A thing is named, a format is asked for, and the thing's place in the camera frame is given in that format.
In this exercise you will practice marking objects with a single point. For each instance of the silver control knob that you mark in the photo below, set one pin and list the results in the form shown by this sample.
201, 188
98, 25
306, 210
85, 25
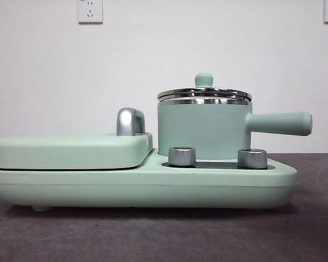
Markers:
181, 157
252, 159

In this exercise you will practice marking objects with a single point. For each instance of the glass pot lid green knob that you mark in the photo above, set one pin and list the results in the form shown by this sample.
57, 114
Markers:
204, 79

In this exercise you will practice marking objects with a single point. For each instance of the black control panel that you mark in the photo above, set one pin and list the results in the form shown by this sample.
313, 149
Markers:
216, 165

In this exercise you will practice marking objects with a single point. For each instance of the mint green breakfast machine base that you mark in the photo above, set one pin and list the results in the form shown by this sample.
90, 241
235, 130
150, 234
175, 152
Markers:
153, 188

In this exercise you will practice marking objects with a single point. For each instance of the mint green griddle lid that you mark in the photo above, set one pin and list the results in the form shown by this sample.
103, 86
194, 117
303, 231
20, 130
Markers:
71, 151

